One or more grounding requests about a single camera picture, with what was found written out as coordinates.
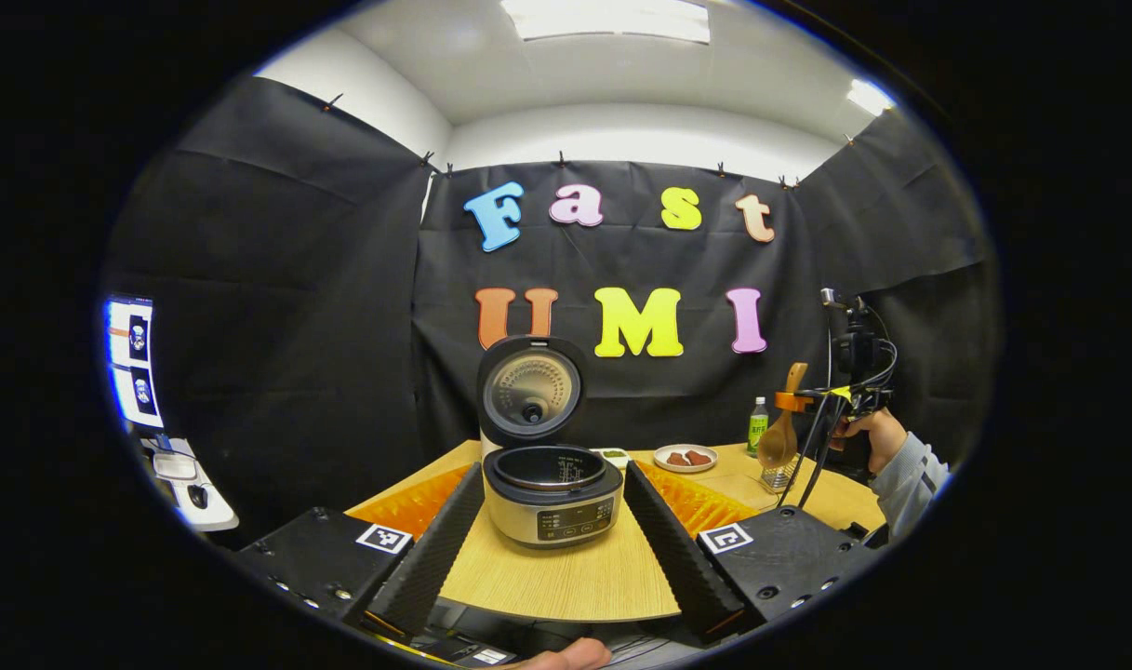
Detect white round plate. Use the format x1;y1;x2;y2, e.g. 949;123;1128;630
653;443;718;474

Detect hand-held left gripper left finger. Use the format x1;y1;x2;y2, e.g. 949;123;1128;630
235;461;486;638

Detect clear chopstick holder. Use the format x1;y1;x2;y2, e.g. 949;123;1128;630
761;456;804;494

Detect wooden spoon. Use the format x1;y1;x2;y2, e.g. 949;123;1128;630
757;362;809;471

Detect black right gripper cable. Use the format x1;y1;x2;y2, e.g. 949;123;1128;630
778;395;850;511

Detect white side desk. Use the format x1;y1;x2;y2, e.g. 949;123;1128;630
138;433;241;533

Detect ceiling light panel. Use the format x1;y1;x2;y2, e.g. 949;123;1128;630
500;0;712;45

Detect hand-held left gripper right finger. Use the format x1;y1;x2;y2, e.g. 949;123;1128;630
623;459;887;643

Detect computer monitor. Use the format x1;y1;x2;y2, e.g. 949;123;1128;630
105;296;165;431

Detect small ceiling light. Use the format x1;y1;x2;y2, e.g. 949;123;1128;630
845;79;897;117

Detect black silver rice cooker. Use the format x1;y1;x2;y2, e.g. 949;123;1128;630
477;335;625;550

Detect black backdrop cloth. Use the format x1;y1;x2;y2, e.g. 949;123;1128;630
100;74;999;550

